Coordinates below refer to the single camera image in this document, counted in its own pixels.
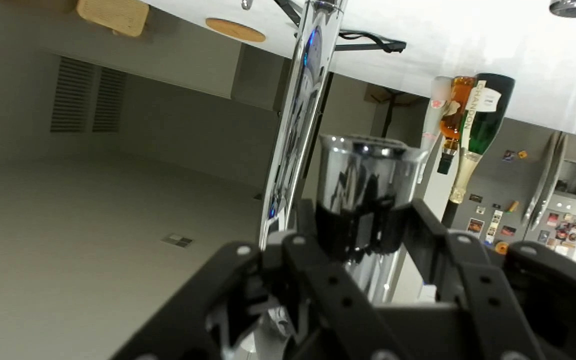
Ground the chrome gooseneck faucet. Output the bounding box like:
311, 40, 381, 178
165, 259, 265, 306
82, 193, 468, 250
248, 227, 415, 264
256, 0, 351, 250

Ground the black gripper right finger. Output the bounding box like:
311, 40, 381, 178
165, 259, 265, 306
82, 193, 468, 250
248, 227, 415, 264
403, 199, 576, 360

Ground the stainless steel fridge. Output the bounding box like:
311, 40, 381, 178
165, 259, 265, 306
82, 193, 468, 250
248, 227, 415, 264
450, 123, 576, 282

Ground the shiny steel cup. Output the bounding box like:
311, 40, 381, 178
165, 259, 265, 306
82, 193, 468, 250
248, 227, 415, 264
313, 132, 432, 309

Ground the white bottle red label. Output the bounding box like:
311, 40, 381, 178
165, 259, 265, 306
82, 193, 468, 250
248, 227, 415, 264
421, 76, 453, 203

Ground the wall air vent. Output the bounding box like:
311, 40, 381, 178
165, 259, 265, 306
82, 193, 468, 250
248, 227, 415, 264
47, 54, 130, 137

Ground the round wooden coaster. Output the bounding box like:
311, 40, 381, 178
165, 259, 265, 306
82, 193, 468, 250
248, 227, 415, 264
202, 17, 268, 47

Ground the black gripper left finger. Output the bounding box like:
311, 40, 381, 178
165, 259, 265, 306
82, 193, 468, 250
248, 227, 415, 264
110, 199, 409, 360

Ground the wooden cutting board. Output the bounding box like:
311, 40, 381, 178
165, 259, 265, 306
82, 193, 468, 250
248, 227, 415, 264
76, 0, 149, 40

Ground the orange label bottle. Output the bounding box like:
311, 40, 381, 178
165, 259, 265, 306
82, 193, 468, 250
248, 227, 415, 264
435, 74, 479, 176

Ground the green wine bottle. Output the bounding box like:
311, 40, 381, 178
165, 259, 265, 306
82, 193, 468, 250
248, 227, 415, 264
447, 70, 517, 209

